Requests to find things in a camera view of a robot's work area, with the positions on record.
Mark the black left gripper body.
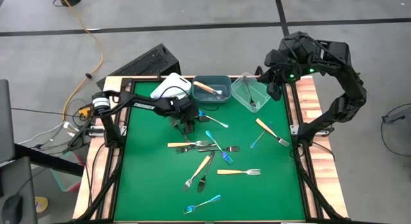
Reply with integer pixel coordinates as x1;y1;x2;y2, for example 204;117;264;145
173;98;200;122

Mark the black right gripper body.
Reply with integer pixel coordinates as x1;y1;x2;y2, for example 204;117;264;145
271;65;292;87

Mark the wooden handled silver fork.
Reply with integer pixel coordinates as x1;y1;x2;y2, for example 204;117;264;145
193;80;227;101
182;155;212;193
216;168;261;176
166;140;210;149
255;117;291;148

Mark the clear plastic bin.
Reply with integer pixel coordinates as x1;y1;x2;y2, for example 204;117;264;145
231;72;272;114

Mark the white plastic bin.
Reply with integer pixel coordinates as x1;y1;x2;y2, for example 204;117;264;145
150;72;193;101

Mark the teal plastic bin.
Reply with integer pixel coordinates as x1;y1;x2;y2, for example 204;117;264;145
191;74;232;104

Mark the black perforated computer case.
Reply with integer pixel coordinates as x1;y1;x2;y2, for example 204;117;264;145
96;43;182;90

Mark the yellow black power adapter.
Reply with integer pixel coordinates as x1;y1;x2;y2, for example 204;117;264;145
78;105;94;118

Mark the green table mat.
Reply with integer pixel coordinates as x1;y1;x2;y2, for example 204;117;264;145
114;79;306;222

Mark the black desk leg bar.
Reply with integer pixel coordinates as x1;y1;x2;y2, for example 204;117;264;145
13;142;85;177

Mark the yellow tape roll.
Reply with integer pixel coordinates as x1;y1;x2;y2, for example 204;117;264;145
34;196;49;214

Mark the grey desk panel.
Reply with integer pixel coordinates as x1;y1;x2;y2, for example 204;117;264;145
0;79;15;164

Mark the dark grey desk mat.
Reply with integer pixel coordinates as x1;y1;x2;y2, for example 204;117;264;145
0;156;39;224

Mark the black computer mouse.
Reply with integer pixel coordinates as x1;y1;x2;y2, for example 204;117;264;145
1;194;24;224

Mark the yellow power cable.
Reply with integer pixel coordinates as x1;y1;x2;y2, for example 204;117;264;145
57;0;104;122

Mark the black table frame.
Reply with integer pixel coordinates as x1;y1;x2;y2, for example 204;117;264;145
73;75;349;224

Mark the white cable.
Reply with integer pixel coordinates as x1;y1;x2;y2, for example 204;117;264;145
17;121;80;145

